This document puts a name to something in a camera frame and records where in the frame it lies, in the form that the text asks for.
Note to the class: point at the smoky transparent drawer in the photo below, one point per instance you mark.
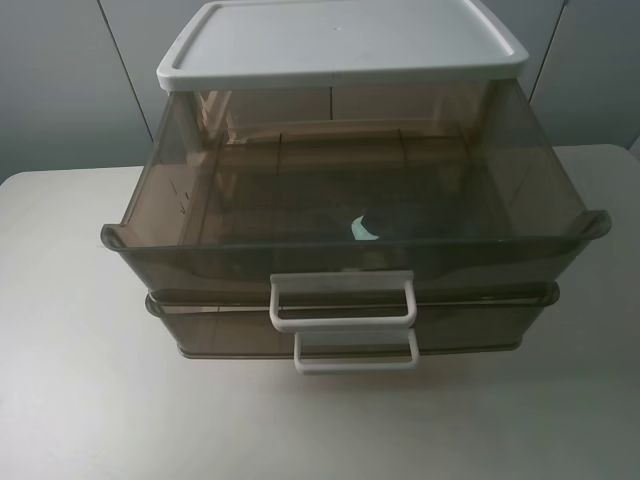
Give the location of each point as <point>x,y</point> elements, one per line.
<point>359,338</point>
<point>455,183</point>

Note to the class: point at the white drawer cabinet frame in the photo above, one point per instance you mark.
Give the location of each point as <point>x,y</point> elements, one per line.
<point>249,71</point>

